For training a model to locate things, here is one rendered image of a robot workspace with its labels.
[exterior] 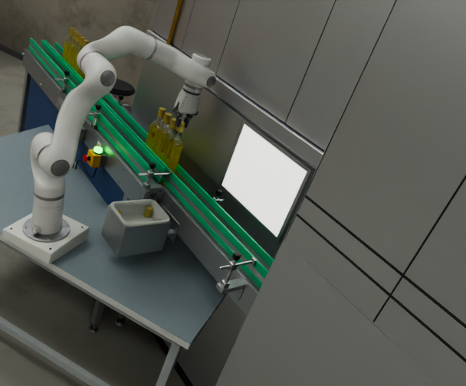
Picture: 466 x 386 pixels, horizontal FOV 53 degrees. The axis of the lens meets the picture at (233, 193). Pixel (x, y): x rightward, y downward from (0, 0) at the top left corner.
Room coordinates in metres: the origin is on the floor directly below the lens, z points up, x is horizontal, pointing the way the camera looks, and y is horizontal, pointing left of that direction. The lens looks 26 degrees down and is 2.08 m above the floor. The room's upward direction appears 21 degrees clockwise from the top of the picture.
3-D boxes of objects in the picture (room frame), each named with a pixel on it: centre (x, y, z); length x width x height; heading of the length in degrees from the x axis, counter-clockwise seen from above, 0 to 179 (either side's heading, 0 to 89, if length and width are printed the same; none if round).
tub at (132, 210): (1.71, 0.34, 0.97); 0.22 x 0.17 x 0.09; 137
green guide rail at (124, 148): (2.47, 1.02, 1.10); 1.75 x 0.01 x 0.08; 47
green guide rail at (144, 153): (2.52, 0.97, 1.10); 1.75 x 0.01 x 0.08; 47
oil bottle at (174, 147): (2.01, 0.33, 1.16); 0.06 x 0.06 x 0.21; 46
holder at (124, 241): (1.73, 0.32, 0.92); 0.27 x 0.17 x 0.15; 137
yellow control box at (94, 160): (2.10, 0.72, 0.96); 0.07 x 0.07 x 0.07; 47
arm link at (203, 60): (2.00, 0.33, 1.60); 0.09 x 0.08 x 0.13; 45
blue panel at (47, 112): (2.51, 0.95, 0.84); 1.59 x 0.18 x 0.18; 47
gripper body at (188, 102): (2.01, 0.33, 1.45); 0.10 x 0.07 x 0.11; 136
